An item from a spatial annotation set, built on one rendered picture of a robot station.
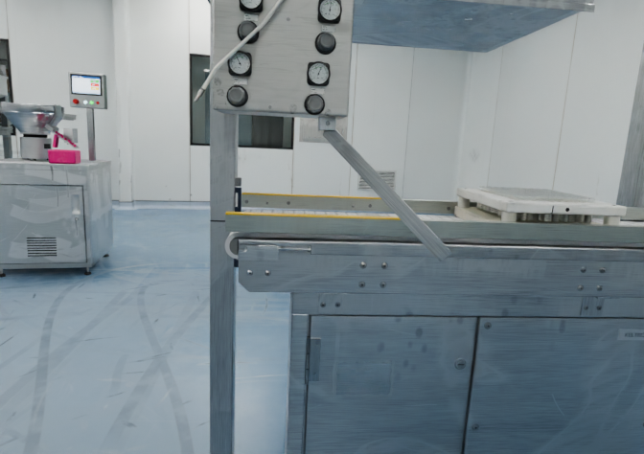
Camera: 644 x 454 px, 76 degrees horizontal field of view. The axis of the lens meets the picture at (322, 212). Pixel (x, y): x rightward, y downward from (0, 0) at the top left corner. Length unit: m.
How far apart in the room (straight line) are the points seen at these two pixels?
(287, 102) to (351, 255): 0.29
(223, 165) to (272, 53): 0.40
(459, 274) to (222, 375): 0.67
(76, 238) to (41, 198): 0.33
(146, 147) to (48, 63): 1.44
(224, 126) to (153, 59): 4.95
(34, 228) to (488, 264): 2.90
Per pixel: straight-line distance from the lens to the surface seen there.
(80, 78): 3.53
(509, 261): 0.87
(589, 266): 0.96
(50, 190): 3.20
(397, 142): 6.31
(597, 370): 1.14
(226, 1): 0.73
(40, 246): 3.30
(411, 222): 0.68
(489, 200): 0.92
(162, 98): 5.88
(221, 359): 1.17
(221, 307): 1.11
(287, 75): 0.70
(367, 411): 0.97
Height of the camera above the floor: 0.98
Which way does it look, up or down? 10 degrees down
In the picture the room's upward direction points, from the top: 3 degrees clockwise
